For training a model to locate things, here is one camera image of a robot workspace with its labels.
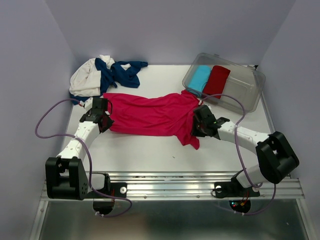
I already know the pink t shirt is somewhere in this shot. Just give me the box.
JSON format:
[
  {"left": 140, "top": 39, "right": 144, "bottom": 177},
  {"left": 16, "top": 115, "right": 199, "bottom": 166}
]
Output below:
[{"left": 103, "top": 90, "right": 200, "bottom": 150}]

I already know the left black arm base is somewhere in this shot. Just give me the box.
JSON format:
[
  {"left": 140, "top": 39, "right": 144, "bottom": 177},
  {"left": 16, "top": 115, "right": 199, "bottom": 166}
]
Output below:
[{"left": 84, "top": 182, "right": 128, "bottom": 199}]

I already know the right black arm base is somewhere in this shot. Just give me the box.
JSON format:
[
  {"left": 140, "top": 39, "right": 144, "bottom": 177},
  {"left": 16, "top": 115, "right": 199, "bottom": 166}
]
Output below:
[{"left": 211, "top": 181, "right": 260, "bottom": 199}]

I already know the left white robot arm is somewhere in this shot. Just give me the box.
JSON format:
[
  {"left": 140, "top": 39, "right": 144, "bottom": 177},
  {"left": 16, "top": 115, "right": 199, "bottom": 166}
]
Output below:
[{"left": 45, "top": 98, "right": 114, "bottom": 200}]

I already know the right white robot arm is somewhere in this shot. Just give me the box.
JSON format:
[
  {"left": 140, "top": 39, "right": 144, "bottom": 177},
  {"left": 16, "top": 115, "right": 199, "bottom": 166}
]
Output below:
[{"left": 191, "top": 105, "right": 300, "bottom": 195}]

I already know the white t shirt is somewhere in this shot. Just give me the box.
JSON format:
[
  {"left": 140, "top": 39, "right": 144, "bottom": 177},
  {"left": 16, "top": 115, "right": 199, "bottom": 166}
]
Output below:
[{"left": 69, "top": 54, "right": 139, "bottom": 98}]

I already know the rolled dark red t shirt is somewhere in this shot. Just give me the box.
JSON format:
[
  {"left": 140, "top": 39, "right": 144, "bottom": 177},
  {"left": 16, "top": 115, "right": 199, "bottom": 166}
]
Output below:
[{"left": 202, "top": 65, "right": 231, "bottom": 95}]

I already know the clear plastic bin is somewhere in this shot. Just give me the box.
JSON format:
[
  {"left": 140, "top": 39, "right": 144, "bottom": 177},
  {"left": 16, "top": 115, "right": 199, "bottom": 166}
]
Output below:
[{"left": 182, "top": 53, "right": 266, "bottom": 113}]

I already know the rolled cyan t shirt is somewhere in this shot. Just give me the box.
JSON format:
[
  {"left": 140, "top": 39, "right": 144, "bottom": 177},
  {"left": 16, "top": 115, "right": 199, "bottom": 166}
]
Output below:
[{"left": 187, "top": 65, "right": 212, "bottom": 95}]

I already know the navy blue t shirt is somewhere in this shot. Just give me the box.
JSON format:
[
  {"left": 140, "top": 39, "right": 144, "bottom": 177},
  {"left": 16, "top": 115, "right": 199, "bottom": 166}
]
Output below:
[{"left": 69, "top": 57, "right": 148, "bottom": 105}]

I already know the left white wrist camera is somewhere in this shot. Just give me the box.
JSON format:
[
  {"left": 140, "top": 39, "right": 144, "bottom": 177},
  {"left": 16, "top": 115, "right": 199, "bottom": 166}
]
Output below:
[{"left": 78, "top": 97, "right": 93, "bottom": 111}]

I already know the aluminium mounting rail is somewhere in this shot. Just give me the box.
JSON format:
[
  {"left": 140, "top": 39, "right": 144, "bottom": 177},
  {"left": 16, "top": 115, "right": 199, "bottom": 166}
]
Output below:
[{"left": 39, "top": 170, "right": 306, "bottom": 201}]

